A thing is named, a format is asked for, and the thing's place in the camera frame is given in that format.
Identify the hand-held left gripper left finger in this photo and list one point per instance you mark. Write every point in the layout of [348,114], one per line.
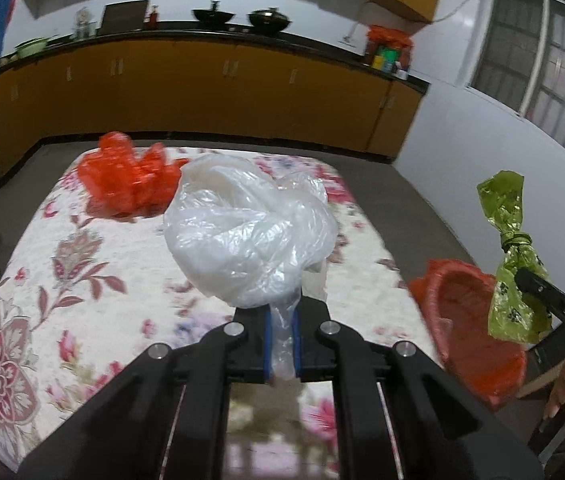
[247,355]

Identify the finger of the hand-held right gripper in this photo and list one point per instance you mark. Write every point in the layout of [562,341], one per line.
[535,284]

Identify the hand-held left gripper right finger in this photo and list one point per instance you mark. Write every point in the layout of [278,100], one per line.
[315,352]

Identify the red woven plastic basket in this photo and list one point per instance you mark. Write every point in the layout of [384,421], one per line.
[467,330]

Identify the yellow-green plastic bag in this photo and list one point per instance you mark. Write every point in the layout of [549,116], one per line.
[505,200]

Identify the white plastic bag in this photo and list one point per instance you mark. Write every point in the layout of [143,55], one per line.
[247,230]

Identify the floral tablecloth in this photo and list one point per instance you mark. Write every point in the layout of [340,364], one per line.
[112,285]

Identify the red plastic bag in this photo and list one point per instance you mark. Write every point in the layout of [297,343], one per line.
[122,175]

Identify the barred window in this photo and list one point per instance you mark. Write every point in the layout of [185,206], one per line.
[537,60]

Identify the small white bowl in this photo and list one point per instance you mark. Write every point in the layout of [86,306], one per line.
[401,74]

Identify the yellow lower kitchen cabinets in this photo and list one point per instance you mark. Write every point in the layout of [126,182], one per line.
[187,95]

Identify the green container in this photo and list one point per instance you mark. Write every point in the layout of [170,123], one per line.
[388,59]

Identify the yellow cup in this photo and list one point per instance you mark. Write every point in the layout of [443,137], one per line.
[378,62]

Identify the red bag on countertop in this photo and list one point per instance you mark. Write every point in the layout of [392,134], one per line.
[387,37]

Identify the black kitchen countertop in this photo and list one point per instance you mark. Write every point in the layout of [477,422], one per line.
[187,35]

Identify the black wok with lid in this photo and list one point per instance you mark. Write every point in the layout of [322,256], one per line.
[270,20]

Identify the red bottle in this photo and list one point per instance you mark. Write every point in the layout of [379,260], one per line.
[152,19]

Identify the dark brown board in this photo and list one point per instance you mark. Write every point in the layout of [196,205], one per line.
[123,17]

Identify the glass jar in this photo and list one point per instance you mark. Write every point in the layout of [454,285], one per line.
[84,24]

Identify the green bowl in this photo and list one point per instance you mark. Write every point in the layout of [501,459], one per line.
[31,48]

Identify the white wall socket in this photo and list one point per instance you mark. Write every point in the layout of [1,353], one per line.
[347,39]

